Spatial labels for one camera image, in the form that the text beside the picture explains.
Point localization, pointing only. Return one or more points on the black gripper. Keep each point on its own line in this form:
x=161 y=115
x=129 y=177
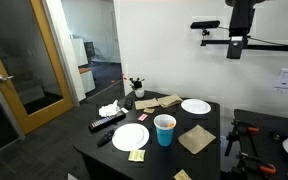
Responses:
x=240 y=18

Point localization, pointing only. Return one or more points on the blue plastic cup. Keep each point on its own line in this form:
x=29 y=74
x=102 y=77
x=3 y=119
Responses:
x=164 y=136

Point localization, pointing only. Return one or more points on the white paper plate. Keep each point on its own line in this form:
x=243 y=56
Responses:
x=130 y=137
x=196 y=106

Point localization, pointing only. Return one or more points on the black perforated breadboard table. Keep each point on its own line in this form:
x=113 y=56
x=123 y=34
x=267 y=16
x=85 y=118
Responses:
x=267 y=120

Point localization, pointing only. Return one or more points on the black orange bar clamp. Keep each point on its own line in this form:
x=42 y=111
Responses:
x=253 y=129
x=267 y=169

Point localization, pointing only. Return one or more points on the brown paper napkin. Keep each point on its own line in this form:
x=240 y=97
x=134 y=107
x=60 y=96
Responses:
x=196 y=139
x=169 y=100
x=146 y=103

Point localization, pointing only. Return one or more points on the dark rose flower bunch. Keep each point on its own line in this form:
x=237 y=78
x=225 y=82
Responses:
x=136 y=83

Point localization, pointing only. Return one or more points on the white round vase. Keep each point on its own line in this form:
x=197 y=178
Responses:
x=139 y=93

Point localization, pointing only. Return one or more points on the yellow sticky note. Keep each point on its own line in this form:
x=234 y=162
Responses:
x=148 y=110
x=136 y=155
x=182 y=175

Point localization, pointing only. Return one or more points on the small white pink card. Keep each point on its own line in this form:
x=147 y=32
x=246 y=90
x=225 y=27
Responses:
x=142 y=117

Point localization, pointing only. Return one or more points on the wide black remote control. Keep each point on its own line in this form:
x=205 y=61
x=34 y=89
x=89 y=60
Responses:
x=128 y=103

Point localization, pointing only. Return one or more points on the small white paper slip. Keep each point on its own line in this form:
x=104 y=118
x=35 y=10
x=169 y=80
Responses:
x=124 y=110

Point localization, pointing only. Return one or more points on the crumpled white tissue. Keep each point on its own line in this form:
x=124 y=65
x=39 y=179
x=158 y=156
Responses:
x=109 y=110

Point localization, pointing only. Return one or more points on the black office chair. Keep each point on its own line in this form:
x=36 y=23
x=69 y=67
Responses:
x=90 y=51

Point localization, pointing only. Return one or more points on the long black remote control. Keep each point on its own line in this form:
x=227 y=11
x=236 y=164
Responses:
x=105 y=122

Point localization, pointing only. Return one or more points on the white office desk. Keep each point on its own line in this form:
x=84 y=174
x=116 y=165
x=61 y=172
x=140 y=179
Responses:
x=88 y=81

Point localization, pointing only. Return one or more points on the small black remote control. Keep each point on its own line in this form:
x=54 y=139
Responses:
x=105 y=137

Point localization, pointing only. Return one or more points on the wooden door with glass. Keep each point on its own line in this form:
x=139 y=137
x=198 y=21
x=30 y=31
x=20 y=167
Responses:
x=61 y=80

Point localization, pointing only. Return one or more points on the black stereo camera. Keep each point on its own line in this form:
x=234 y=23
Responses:
x=204 y=24

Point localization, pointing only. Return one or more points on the white wall plate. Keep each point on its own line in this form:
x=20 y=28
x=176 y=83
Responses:
x=285 y=79

